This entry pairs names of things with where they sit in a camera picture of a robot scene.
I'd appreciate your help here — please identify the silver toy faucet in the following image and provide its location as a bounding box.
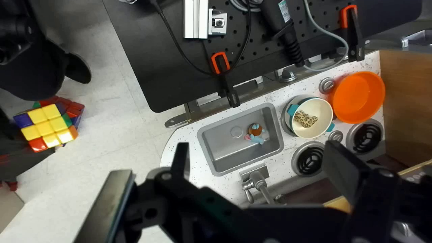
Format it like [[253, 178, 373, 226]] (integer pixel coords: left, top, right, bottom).
[[240, 166, 274, 204]]

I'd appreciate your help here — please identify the small plush toy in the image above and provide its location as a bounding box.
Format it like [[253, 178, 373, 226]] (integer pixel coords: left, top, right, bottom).
[[247, 123, 265, 145]]

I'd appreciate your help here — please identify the white bowl with food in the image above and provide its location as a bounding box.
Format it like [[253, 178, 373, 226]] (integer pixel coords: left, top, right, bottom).
[[281, 95, 334, 139]]

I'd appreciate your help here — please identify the orange black clamp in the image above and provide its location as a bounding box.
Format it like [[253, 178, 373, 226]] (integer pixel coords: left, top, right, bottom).
[[339, 4, 365, 62], [211, 52, 240, 108]]

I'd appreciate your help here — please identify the multicolour puzzle cube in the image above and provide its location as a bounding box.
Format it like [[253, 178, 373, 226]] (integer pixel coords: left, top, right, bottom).
[[14, 96, 85, 153]]

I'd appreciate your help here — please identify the orange plastic bowl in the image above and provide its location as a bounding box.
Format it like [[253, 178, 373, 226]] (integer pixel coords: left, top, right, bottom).
[[329, 72, 386, 124]]

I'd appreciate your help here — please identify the aluminium extrusion rail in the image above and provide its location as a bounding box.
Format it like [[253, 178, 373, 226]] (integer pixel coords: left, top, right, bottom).
[[184, 0, 209, 39]]

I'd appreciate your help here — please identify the black perforated board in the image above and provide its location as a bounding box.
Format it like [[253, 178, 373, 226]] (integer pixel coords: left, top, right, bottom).
[[101, 0, 423, 112]]

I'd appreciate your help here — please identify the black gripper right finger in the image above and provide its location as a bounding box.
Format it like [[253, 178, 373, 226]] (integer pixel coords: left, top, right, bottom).
[[323, 142, 404, 212]]

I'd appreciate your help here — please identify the grey cable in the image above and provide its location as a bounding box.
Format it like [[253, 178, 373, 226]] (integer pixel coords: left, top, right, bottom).
[[304, 0, 351, 69]]

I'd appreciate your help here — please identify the grey toy sink basin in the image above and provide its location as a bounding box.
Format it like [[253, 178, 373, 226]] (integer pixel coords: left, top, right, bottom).
[[197, 103, 284, 177]]

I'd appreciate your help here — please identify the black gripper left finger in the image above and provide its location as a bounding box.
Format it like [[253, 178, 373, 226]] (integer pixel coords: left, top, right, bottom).
[[167, 142, 212, 212]]

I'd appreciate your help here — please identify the black toy stove burner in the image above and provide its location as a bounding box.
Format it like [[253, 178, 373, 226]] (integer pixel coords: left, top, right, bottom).
[[346, 119, 383, 156]]

